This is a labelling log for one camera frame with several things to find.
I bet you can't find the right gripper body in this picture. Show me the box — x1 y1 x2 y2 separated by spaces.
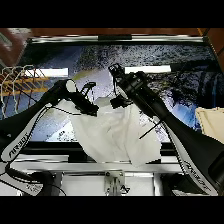
110 93 133 110

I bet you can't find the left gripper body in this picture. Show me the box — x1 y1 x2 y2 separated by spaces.
70 91 100 117

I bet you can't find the white shirt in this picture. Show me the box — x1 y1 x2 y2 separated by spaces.
54 96 163 168

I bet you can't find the beige garment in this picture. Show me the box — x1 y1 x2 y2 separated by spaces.
194 106 224 145

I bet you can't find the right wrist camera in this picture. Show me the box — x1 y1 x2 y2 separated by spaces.
108 62 125 83

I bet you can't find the black cable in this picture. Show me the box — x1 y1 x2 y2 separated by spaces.
42 185 68 197
138 121 165 140

